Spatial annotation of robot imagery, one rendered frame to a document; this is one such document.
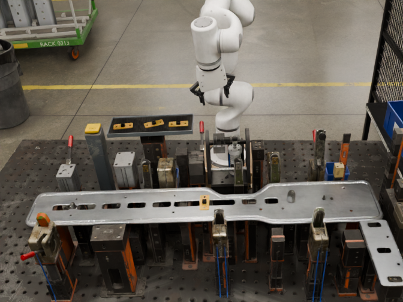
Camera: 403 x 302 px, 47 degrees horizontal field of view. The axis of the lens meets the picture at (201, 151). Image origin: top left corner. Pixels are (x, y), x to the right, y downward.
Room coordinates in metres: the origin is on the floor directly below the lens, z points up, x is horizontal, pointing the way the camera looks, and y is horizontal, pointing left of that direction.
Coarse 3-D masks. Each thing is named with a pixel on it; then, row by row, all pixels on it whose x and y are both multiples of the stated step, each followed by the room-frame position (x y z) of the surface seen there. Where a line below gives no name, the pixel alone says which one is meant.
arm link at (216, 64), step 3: (219, 60) 1.41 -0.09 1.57; (198, 63) 1.41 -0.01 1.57; (213, 63) 1.39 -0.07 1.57; (216, 63) 1.40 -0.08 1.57; (219, 63) 1.41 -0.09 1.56; (198, 66) 1.42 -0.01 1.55; (201, 66) 1.40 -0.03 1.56; (204, 66) 1.39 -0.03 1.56; (207, 66) 1.39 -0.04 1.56; (210, 66) 1.39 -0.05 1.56; (213, 66) 1.39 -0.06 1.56; (216, 66) 1.40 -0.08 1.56; (204, 69) 1.40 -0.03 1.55; (207, 69) 1.39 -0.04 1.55; (210, 69) 1.39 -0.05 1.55
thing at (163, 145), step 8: (144, 136) 1.65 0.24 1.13; (152, 136) 1.64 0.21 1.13; (160, 136) 1.64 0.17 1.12; (144, 144) 1.65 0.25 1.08; (152, 144) 1.65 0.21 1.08; (160, 144) 1.65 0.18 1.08; (144, 152) 1.65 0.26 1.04; (152, 152) 1.65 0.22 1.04; (160, 152) 1.65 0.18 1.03; (152, 160) 1.65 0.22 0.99; (152, 168) 1.65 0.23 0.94; (152, 176) 1.65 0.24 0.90
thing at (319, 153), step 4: (324, 128) 1.47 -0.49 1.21; (316, 132) 1.46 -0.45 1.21; (320, 132) 1.45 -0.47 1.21; (324, 132) 1.45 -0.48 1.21; (316, 136) 1.45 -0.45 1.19; (320, 136) 1.42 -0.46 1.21; (324, 136) 1.42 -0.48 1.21; (316, 140) 1.45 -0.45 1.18; (320, 140) 1.45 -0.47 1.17; (324, 140) 1.44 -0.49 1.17; (316, 144) 1.44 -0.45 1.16; (320, 144) 1.45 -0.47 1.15; (324, 144) 1.44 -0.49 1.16; (316, 148) 1.44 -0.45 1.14; (320, 148) 1.45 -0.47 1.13; (324, 148) 1.44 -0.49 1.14; (316, 152) 1.44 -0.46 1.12; (320, 152) 1.44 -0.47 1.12; (316, 156) 1.43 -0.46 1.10; (320, 156) 1.44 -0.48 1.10; (316, 160) 1.43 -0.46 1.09; (316, 164) 1.43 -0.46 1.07; (316, 168) 1.43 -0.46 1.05
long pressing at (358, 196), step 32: (64, 192) 1.46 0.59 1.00; (96, 192) 1.45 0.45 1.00; (128, 192) 1.43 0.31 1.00; (160, 192) 1.42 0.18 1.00; (192, 192) 1.40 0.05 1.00; (256, 192) 1.36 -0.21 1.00; (320, 192) 1.33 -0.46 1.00; (352, 192) 1.32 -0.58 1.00; (32, 224) 1.30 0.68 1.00; (64, 224) 1.28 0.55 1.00; (96, 224) 1.27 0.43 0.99; (288, 224) 1.19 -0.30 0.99
